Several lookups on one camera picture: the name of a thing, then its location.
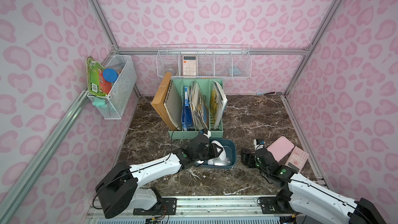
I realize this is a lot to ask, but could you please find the teal storage box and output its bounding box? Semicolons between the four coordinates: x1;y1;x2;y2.
195;139;237;169

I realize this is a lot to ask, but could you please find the white rounded mouse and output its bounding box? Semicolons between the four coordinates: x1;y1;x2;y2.
211;141;227;160

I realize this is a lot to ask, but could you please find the silver grey mouse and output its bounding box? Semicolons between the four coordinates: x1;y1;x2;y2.
207;158;232;167

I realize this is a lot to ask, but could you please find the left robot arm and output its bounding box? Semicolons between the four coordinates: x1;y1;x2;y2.
95;132;224;219

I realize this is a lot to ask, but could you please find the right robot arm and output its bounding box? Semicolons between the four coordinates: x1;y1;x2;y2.
241;147;385;224

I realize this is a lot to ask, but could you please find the pink case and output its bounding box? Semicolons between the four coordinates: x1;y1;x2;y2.
266;136;295;162

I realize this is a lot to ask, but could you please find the blue folder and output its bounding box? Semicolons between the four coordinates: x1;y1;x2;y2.
181;86;194;131

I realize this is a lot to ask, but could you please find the picture books stack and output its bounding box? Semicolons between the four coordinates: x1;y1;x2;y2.
189;81;209;130

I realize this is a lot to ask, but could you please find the green file organizer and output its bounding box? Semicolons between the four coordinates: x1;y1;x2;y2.
164;78;228;140

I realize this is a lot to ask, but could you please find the pink calculator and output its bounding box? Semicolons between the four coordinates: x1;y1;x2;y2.
285;146;309;173

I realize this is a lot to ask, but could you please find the grey spiral notebook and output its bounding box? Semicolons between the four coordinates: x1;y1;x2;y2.
164;80;182;131

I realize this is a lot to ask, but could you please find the brown folder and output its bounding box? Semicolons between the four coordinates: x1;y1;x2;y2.
151;72;176;131

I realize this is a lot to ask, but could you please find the white calculator in basket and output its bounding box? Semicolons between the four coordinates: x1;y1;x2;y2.
182;55;198;77

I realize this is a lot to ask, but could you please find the white mesh side basket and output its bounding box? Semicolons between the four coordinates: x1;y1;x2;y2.
88;55;137;120

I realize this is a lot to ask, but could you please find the blue round lid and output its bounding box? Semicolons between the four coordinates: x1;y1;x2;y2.
102;68;119;83

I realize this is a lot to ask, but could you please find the green card package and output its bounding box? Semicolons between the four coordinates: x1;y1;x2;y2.
86;56;112;97

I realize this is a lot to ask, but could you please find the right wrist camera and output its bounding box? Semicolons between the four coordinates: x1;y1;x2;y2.
254;139;265;151

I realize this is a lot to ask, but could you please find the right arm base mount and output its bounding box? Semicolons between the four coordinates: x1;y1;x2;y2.
257;196;294;215

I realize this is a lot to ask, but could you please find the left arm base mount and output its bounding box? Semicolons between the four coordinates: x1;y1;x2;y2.
133;198;177;216

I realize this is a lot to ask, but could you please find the long white wire basket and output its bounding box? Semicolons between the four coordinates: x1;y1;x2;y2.
156;48;252;79

